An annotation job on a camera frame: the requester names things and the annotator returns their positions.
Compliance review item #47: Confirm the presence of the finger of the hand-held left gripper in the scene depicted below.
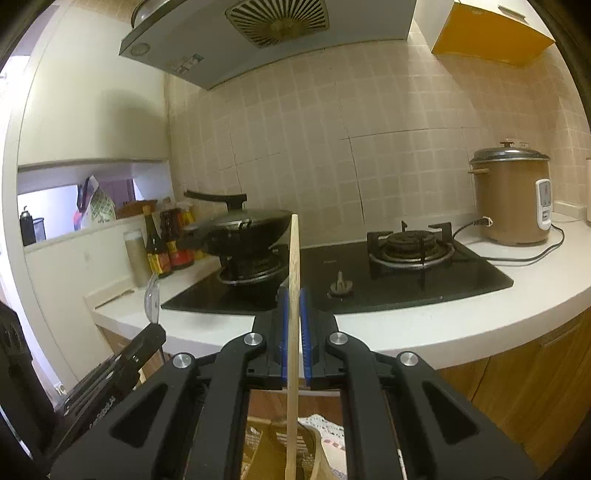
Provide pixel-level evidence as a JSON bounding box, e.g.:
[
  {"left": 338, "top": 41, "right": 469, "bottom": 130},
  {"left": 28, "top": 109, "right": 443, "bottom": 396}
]
[{"left": 59, "top": 323, "right": 167, "bottom": 432}]

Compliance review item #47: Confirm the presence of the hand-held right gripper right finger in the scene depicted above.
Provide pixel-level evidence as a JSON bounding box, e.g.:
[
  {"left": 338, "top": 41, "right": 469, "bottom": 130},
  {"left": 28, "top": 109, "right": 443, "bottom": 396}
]
[{"left": 299, "top": 287, "right": 539, "bottom": 480}]

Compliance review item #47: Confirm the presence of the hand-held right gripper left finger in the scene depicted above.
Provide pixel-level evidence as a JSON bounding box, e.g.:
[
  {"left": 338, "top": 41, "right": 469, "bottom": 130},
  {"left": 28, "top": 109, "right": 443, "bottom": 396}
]
[{"left": 50, "top": 286, "right": 291, "bottom": 480}]

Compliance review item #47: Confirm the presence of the clear plastic spoon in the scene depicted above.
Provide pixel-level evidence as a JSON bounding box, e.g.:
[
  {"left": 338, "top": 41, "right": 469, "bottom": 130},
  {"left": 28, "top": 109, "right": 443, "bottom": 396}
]
[{"left": 144, "top": 272, "right": 162, "bottom": 325}]

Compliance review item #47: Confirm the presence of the wooden chopstick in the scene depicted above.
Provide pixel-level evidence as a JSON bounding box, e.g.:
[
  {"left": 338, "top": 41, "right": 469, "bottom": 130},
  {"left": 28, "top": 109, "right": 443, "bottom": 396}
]
[{"left": 284, "top": 213, "right": 301, "bottom": 480}]

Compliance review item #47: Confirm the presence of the metal stove knob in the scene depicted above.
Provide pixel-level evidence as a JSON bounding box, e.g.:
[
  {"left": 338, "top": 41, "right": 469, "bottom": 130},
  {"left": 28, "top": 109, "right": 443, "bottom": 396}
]
[{"left": 327, "top": 271, "right": 354, "bottom": 299}]

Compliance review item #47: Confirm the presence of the clear seasoning jar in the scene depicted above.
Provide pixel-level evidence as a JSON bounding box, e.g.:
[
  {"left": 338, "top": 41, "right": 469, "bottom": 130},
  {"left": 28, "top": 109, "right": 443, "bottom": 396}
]
[{"left": 123, "top": 229, "right": 151, "bottom": 288}]

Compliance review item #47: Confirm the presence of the dark soy sauce bottle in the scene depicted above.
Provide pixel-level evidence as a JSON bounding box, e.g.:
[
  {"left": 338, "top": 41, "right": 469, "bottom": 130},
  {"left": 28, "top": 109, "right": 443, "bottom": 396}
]
[{"left": 141, "top": 205, "right": 173, "bottom": 279}]

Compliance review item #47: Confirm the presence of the patterned white cloth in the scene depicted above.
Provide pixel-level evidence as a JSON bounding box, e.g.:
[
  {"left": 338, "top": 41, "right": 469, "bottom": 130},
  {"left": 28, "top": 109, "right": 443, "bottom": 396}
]
[{"left": 297, "top": 414, "right": 346, "bottom": 446}]

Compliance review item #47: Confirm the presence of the black wok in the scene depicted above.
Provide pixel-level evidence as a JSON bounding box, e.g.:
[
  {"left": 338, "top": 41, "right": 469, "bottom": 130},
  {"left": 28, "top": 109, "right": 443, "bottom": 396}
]
[{"left": 178, "top": 209, "right": 294, "bottom": 269}]

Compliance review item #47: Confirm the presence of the red label sauce bottle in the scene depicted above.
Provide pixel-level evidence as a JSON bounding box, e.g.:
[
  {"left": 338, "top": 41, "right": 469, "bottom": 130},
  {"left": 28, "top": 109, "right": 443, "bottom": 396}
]
[{"left": 159, "top": 198, "right": 195, "bottom": 271}]

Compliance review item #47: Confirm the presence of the cardboard box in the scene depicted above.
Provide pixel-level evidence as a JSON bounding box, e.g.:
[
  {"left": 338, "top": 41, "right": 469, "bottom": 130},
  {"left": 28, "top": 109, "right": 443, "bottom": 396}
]
[{"left": 244, "top": 414, "right": 340, "bottom": 480}]

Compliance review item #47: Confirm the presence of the dark wok lid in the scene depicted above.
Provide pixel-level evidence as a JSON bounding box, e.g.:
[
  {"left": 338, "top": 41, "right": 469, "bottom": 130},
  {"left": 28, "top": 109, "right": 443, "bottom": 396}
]
[{"left": 184, "top": 189, "right": 288, "bottom": 232}]

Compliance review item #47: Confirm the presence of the black burner grate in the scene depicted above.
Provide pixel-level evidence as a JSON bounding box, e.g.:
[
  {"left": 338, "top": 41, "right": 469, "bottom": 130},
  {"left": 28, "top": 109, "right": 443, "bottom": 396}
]
[{"left": 367, "top": 220, "right": 456, "bottom": 269}]

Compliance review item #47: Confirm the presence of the wicker basket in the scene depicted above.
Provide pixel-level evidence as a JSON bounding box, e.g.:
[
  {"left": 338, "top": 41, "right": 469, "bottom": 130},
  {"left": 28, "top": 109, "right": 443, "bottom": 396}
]
[{"left": 114, "top": 199, "right": 159, "bottom": 220}]

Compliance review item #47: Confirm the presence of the black spray bottle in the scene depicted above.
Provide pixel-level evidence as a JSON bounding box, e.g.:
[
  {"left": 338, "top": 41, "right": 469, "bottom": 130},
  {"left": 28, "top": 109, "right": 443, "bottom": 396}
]
[{"left": 19, "top": 205, "right": 37, "bottom": 247}]

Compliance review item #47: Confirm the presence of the yellow label sauce bottle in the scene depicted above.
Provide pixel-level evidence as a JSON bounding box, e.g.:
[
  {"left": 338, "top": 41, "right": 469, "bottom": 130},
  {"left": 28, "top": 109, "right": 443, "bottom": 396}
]
[{"left": 182, "top": 200, "right": 206, "bottom": 262}]

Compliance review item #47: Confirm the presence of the patterned bag on shelf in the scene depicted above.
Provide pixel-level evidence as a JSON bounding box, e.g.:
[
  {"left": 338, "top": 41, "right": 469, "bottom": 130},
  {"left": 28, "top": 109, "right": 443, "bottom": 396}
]
[{"left": 76, "top": 175, "right": 116, "bottom": 230}]

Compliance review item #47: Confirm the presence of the black glass gas stove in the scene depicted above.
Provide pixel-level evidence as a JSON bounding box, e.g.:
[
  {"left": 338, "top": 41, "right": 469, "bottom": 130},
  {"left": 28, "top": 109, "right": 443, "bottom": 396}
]
[{"left": 160, "top": 230, "right": 515, "bottom": 315}]

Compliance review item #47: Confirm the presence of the wooden base cabinet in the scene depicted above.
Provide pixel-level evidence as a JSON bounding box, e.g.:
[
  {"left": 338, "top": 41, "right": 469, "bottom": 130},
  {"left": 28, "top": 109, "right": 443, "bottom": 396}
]
[{"left": 434, "top": 306, "right": 591, "bottom": 464}]

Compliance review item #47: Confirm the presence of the brown rice cooker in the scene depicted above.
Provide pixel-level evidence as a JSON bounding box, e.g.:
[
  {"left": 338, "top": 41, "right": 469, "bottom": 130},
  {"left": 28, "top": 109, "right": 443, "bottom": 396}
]
[{"left": 467, "top": 137, "right": 553, "bottom": 247}]

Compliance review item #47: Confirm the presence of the grey range hood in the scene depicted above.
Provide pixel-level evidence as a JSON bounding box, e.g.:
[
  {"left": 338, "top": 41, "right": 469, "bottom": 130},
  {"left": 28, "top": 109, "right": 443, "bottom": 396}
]
[{"left": 119, "top": 0, "right": 419, "bottom": 91}]

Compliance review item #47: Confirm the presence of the black power cable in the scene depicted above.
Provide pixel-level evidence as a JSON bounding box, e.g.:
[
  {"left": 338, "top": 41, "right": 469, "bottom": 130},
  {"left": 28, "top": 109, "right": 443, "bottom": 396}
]
[{"left": 451, "top": 217, "right": 567, "bottom": 267}]

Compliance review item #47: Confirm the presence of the yellow wall cabinet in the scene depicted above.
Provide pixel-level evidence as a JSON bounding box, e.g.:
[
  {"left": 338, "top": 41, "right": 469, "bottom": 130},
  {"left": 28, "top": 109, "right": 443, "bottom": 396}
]
[{"left": 431, "top": 2, "right": 556, "bottom": 66}]

